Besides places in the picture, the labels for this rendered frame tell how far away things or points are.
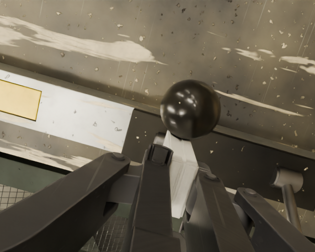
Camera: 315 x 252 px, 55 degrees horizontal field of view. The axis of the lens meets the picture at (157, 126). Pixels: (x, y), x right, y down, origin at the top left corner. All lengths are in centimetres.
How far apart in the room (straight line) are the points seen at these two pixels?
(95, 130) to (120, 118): 3
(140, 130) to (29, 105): 11
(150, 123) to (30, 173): 21
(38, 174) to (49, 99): 16
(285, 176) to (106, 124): 18
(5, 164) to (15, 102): 15
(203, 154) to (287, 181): 8
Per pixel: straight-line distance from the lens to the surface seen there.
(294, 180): 32
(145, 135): 29
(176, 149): 16
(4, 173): 46
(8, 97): 33
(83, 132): 31
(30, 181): 45
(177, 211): 16
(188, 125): 18
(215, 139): 29
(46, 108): 31
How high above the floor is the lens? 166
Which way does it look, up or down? 32 degrees down
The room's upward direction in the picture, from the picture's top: 82 degrees counter-clockwise
